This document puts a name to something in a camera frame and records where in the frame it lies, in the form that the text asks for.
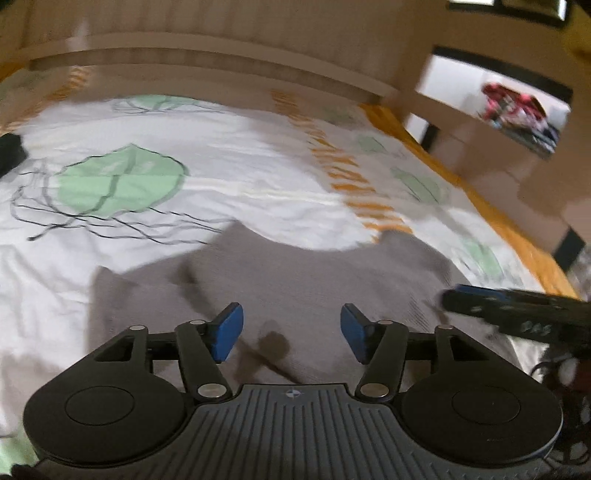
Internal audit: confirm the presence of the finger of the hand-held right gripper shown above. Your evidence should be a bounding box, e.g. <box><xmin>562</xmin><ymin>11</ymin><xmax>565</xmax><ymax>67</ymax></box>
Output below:
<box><xmin>441</xmin><ymin>285</ymin><xmax>513</xmax><ymax>324</ymax></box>

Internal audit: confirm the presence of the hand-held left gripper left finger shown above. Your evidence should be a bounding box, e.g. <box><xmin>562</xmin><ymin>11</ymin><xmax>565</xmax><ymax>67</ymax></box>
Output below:
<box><xmin>85</xmin><ymin>302</ymin><xmax>245</xmax><ymax>400</ymax></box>

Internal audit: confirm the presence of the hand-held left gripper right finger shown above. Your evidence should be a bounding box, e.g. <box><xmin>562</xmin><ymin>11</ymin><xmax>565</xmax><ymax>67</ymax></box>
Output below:
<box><xmin>340</xmin><ymin>303</ymin><xmax>503</xmax><ymax>400</ymax></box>

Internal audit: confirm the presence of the grey knit hoodie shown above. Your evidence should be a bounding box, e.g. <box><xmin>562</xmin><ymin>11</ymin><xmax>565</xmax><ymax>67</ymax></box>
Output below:
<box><xmin>90</xmin><ymin>220</ymin><xmax>513</xmax><ymax>386</ymax></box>

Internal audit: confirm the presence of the pile of colourful clothes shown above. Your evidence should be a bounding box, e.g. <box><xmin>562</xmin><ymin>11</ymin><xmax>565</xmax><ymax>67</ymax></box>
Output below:
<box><xmin>480</xmin><ymin>82</ymin><xmax>570</xmax><ymax>160</ymax></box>

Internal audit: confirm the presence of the white leaf-print bed cover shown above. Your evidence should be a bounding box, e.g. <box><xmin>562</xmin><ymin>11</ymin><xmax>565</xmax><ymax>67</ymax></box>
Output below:
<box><xmin>360</xmin><ymin>102</ymin><xmax>580</xmax><ymax>298</ymax></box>

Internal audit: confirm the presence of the white leaf-print duvet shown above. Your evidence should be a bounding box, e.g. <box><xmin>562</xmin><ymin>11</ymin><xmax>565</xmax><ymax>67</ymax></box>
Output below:
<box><xmin>0</xmin><ymin>62</ymin><xmax>546</xmax><ymax>467</ymax></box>

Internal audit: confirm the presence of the black cloth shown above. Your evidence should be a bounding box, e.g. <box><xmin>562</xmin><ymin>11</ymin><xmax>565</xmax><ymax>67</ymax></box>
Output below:
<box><xmin>0</xmin><ymin>133</ymin><xmax>25</xmax><ymax>178</ymax></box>

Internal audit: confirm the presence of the black cable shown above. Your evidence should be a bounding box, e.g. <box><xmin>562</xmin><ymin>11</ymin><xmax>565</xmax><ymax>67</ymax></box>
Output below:
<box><xmin>529</xmin><ymin>344</ymin><xmax>591</xmax><ymax>464</ymax></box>

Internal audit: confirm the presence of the wooden bed frame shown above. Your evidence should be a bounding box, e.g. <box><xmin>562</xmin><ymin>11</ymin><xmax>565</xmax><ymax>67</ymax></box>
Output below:
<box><xmin>0</xmin><ymin>0</ymin><xmax>591</xmax><ymax>273</ymax></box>

